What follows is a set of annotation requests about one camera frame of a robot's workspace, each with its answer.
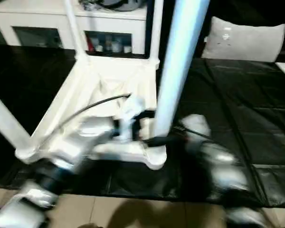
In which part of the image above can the white plastic table top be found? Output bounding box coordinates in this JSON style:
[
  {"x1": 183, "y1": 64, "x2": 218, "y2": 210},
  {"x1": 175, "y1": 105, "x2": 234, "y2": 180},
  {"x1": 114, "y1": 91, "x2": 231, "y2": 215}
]
[{"x1": 15, "y1": 56, "x2": 168, "y2": 171}]

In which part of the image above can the black cabinet with gold label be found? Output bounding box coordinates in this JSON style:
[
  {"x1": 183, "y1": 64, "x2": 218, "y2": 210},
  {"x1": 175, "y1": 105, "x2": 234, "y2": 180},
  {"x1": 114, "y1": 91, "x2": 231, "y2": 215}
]
[{"x1": 146, "y1": 0, "x2": 214, "y2": 59}]

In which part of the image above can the black clutter on sideboard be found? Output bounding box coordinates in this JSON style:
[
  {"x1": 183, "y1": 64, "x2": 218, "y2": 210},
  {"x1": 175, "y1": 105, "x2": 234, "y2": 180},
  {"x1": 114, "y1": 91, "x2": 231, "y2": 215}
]
[{"x1": 79, "y1": 0, "x2": 103, "y2": 11}]

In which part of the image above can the grey pillow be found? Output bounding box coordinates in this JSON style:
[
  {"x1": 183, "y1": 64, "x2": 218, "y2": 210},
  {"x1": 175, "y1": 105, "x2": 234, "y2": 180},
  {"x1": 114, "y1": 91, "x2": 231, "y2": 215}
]
[{"x1": 201, "y1": 16, "x2": 285, "y2": 63}]

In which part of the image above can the white sideboard cabinet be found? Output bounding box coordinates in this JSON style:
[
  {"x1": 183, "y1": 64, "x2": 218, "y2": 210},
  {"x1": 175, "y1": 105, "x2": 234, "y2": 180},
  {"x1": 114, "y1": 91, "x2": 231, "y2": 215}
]
[{"x1": 0, "y1": 3, "x2": 149, "y2": 55}]

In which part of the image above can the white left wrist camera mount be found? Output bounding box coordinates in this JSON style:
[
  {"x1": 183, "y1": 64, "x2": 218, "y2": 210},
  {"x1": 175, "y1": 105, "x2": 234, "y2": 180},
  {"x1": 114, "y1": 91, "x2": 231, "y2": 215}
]
[{"x1": 118, "y1": 96, "x2": 145, "y2": 142}]

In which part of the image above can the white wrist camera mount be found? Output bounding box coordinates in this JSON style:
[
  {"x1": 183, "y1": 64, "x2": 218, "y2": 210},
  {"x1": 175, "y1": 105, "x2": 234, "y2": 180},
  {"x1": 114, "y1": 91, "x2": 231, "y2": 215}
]
[
  {"x1": 180, "y1": 114, "x2": 212, "y2": 143},
  {"x1": 118, "y1": 96, "x2": 145, "y2": 142}
]

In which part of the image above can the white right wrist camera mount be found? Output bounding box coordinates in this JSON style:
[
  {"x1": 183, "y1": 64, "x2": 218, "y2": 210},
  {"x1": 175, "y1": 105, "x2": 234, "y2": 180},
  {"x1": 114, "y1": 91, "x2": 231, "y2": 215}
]
[{"x1": 180, "y1": 114, "x2": 212, "y2": 143}]

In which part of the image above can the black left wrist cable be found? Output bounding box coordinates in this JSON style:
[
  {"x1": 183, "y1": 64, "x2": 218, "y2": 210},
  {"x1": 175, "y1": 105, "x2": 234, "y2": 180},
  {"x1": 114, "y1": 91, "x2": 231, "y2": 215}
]
[{"x1": 38, "y1": 94, "x2": 133, "y2": 143}]

